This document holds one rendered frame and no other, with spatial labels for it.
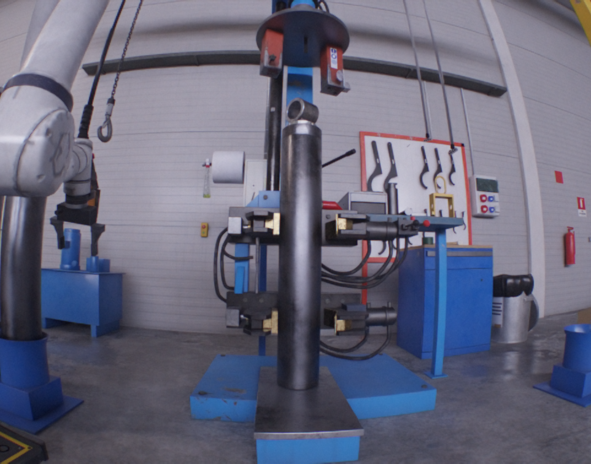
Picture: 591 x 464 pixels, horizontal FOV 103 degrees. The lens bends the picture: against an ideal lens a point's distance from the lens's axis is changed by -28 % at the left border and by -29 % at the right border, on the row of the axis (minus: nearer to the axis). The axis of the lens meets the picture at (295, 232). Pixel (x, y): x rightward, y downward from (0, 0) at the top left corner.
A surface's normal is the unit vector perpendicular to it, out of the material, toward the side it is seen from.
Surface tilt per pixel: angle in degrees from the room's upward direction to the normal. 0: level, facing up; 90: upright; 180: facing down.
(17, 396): 90
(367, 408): 90
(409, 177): 90
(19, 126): 77
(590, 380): 90
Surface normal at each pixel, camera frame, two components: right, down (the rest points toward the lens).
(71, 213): 0.09, 0.29
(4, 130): 0.40, -0.28
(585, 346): -0.70, -0.09
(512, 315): -0.54, -0.06
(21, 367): 0.71, -0.07
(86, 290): 0.07, -0.11
